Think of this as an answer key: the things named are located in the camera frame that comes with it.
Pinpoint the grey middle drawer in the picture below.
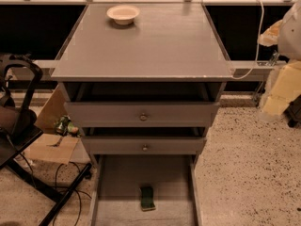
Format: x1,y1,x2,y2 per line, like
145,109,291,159
82,137,206,154

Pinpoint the white paper bowl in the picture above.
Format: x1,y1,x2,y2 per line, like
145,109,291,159
106,5,140,25

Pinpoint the white cable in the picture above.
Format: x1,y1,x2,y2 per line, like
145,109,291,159
230,0,265,81

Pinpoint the brown cardboard sheet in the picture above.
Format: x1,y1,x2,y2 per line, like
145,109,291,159
25,88,79,164

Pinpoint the grey top drawer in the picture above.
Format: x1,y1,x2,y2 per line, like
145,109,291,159
65,102,219,127

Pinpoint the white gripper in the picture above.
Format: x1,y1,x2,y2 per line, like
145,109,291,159
258,0,301,121

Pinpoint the grey bottom drawer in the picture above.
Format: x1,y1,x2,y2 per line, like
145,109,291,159
87,155,202,226

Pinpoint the grey drawer cabinet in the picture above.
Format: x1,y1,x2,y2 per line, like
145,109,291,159
53,2,230,226

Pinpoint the metal rail frame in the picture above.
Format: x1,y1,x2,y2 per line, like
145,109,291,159
0,0,301,83

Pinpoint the black floor cable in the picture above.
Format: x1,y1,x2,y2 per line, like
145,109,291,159
51,161,93,226

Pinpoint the green yellow sponge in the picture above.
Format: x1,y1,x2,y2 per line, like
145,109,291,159
140,186,155,211

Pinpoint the green crumpled packet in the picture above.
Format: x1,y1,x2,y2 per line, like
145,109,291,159
55,115,80,137

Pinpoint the grey drawer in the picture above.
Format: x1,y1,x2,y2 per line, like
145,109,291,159
82,137,206,154
87,155,202,226
65,102,219,127

